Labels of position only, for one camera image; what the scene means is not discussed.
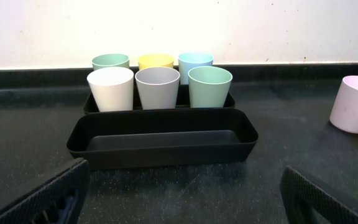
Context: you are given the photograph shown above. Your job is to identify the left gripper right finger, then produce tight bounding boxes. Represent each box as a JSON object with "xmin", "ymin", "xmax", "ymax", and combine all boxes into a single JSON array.
[{"xmin": 279, "ymin": 165, "xmax": 358, "ymax": 224}]

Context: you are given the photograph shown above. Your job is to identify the yellow cup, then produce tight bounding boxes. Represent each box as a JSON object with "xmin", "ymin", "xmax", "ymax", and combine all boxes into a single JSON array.
[{"xmin": 137, "ymin": 53, "xmax": 175, "ymax": 71}]

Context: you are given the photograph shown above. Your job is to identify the white cup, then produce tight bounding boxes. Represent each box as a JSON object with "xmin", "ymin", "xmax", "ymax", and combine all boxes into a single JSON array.
[{"xmin": 86, "ymin": 66, "xmax": 135, "ymax": 113}]

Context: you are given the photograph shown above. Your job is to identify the green cup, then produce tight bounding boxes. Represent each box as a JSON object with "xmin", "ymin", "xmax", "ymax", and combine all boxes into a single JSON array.
[
  {"xmin": 188, "ymin": 65, "xmax": 233, "ymax": 109},
  {"xmin": 91, "ymin": 53, "xmax": 131, "ymax": 71}
]

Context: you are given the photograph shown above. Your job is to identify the blue cup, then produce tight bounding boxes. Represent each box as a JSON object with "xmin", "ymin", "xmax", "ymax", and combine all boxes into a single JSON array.
[{"xmin": 178, "ymin": 52, "xmax": 214, "ymax": 85}]

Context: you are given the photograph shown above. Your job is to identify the grey cup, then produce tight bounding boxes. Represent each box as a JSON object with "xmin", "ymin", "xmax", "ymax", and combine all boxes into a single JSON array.
[{"xmin": 134, "ymin": 66, "xmax": 181, "ymax": 111}]

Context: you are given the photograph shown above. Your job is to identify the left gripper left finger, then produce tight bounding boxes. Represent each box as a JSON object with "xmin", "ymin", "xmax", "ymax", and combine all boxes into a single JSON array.
[{"xmin": 0, "ymin": 157, "xmax": 90, "ymax": 224}]

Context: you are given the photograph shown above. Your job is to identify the pink cup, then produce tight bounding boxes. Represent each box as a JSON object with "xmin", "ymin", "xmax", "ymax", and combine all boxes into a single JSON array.
[{"xmin": 329, "ymin": 75, "xmax": 358, "ymax": 134}]

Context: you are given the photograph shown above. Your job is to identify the black tray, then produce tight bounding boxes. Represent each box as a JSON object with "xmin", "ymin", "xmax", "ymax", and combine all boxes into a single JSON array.
[
  {"xmin": 83, "ymin": 66, "xmax": 236, "ymax": 115},
  {"xmin": 66, "ymin": 108, "xmax": 259, "ymax": 171}
]

